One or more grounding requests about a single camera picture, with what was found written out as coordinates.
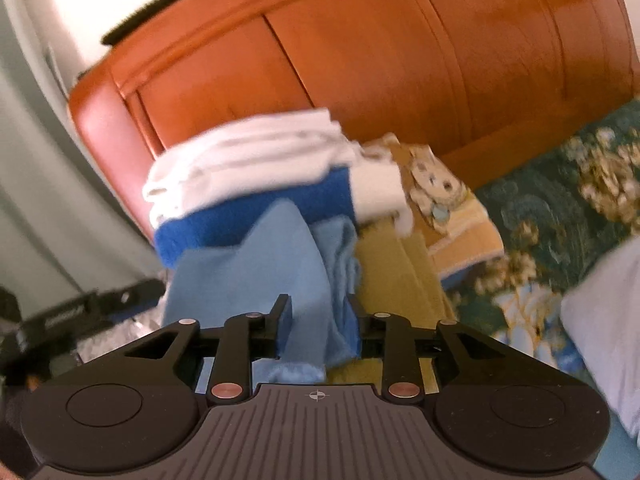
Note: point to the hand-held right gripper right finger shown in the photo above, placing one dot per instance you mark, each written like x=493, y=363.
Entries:
x=354, y=330

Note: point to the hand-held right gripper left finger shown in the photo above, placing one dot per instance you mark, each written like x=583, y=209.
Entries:
x=285, y=327

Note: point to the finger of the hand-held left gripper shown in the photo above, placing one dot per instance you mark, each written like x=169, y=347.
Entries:
x=127, y=297

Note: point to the light blue garment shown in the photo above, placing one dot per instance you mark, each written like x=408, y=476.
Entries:
x=280, y=260

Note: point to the stack of clothes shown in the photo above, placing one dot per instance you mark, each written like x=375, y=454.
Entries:
x=250, y=160

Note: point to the grey patterned cloth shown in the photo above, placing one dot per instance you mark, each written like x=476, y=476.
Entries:
x=130, y=332

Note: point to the pale green curtain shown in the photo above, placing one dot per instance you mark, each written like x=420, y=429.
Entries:
x=40, y=185

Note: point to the teal floral blanket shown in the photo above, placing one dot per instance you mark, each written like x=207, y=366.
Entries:
x=550, y=200

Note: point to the light blue floral quilt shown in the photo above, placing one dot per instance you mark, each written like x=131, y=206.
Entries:
x=610, y=310

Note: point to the orange wooden headboard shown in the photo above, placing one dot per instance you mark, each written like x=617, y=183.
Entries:
x=400, y=60

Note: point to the black comb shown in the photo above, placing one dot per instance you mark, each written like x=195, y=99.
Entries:
x=140, y=17

